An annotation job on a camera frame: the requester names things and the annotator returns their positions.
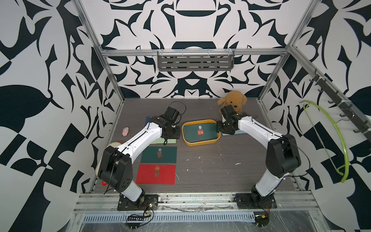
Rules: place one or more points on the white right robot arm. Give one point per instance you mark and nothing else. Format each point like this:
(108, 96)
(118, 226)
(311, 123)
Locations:
(282, 157)

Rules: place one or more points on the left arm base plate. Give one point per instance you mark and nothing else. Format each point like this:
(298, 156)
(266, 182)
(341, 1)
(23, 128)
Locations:
(145, 201)

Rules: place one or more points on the small circuit board right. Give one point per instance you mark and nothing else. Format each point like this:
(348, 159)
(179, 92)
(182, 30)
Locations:
(261, 220)

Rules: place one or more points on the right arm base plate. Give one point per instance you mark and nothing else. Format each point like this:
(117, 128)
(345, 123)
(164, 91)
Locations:
(255, 201)

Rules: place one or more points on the white slotted cable duct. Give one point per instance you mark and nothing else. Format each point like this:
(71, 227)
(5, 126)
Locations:
(175, 217)

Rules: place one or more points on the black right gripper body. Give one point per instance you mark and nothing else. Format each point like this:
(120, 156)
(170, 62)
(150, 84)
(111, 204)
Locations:
(224, 127)

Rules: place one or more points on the red envelope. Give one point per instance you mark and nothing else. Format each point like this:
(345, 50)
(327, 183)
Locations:
(158, 174)

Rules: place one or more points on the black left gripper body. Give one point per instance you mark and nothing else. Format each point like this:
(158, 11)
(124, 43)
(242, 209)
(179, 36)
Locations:
(175, 133)

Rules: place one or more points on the dark green envelope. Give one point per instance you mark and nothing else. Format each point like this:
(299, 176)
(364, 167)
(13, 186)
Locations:
(200, 132)
(159, 155)

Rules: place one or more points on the brown plush dog toy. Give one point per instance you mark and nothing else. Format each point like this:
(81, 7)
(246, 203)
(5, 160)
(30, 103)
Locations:
(234, 98)

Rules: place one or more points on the grey perforated metal shelf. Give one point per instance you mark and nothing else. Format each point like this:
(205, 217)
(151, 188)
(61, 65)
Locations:
(193, 60)

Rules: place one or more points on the light green envelope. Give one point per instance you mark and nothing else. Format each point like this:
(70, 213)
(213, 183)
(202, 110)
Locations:
(162, 141)

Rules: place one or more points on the small pink toy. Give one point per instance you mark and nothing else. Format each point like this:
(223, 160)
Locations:
(125, 131)

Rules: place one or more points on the yellow plastic storage box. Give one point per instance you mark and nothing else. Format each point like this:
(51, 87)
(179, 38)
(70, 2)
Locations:
(202, 142)

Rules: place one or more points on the black connector block with cables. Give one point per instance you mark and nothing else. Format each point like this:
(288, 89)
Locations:
(135, 221)

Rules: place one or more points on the dark blue envelope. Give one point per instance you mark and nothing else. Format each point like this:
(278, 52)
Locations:
(148, 119)

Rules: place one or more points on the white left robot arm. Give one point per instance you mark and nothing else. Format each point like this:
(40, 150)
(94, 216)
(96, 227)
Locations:
(115, 165)

